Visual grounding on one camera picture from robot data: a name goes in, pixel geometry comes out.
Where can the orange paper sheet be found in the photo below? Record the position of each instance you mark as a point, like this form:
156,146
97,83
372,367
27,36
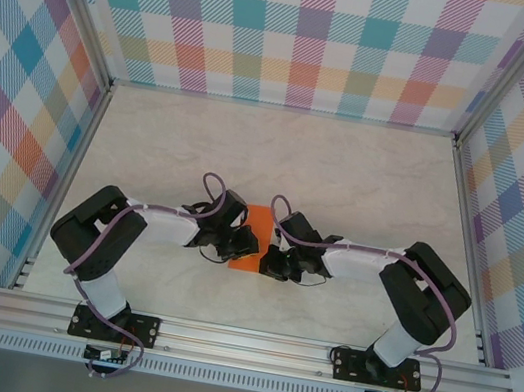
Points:
260,218

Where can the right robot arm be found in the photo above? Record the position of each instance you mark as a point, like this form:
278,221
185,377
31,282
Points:
427,296

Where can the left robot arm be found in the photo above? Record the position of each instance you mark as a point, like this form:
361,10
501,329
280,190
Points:
97,238

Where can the black control board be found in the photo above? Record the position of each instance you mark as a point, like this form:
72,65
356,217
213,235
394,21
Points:
102,354

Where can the wide aluminium mounting rail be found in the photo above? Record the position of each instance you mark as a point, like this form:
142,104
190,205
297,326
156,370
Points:
240,347

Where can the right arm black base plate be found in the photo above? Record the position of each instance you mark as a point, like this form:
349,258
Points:
346,363

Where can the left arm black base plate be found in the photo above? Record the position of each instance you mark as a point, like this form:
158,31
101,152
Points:
145,327

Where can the thin aluminium table rail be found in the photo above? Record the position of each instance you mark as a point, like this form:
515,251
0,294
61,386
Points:
283,107

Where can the aluminium table side rail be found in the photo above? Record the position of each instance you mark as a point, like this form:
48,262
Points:
76,163
464,227

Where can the aluminium frame post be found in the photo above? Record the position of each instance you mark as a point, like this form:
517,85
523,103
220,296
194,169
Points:
512,72
79,6

